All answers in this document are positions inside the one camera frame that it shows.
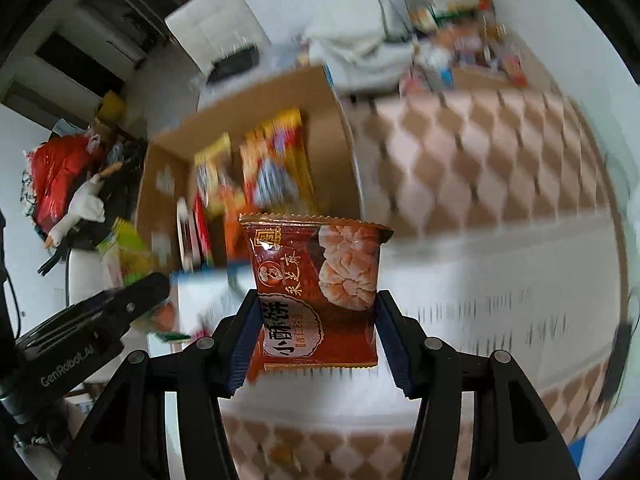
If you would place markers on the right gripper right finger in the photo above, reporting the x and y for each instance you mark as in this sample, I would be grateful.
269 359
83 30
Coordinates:
402 339

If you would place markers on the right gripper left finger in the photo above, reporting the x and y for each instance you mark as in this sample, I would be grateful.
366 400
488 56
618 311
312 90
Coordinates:
242 338

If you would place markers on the brown pastry snack packet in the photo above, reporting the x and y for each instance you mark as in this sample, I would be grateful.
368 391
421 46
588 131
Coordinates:
316 279

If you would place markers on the colourful candy bag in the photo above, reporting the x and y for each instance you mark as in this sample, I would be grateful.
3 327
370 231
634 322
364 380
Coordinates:
124 256

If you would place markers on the patterned table mat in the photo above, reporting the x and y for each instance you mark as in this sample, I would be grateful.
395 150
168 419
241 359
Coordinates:
506 236

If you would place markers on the brown noodle snack bag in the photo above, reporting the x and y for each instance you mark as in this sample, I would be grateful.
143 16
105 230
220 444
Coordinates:
213 179

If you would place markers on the white goose plush toy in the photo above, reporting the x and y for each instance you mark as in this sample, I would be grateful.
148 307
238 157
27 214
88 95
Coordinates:
84 205

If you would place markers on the yellow instant noodle pack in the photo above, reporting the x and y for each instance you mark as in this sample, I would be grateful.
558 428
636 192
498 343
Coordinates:
276 175

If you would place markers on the cardboard box with blue print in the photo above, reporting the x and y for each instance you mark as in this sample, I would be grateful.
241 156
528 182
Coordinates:
169 173

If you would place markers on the red bag pile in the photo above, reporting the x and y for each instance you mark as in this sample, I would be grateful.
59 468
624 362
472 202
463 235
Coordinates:
55 167

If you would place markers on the black item on chair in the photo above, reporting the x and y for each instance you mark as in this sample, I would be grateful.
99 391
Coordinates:
234 64

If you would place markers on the white cloth pile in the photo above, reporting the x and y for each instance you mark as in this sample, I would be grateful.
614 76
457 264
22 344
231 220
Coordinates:
364 44

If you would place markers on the small cardboard snack box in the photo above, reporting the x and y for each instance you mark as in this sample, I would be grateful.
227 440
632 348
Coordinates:
463 58

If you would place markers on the white padded chair far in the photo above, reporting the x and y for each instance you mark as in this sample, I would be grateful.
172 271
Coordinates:
209 30

